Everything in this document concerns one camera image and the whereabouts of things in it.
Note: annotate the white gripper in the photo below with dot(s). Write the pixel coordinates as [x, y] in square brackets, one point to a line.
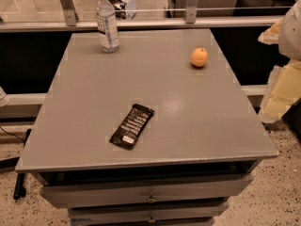
[292, 35]

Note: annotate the orange fruit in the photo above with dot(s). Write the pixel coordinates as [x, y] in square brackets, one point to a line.
[199, 57]

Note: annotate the white spray bottle background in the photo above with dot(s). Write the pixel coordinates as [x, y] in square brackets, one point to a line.
[123, 2]

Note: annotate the clear plastic water bottle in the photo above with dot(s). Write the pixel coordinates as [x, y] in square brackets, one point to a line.
[107, 26]

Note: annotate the grey drawer cabinet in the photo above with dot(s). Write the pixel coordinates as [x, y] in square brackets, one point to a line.
[158, 133]

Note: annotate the black snack bar wrapper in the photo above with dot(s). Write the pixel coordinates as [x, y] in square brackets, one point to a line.
[130, 129]

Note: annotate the grey drawer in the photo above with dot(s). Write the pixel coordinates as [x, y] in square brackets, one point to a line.
[147, 213]
[165, 190]

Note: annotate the metal window railing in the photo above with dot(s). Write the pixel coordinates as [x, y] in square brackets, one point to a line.
[79, 15]

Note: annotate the top grey drawer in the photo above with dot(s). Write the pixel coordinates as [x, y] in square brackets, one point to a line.
[165, 190]

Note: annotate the white object left edge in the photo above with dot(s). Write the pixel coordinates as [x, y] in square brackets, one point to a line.
[4, 99]

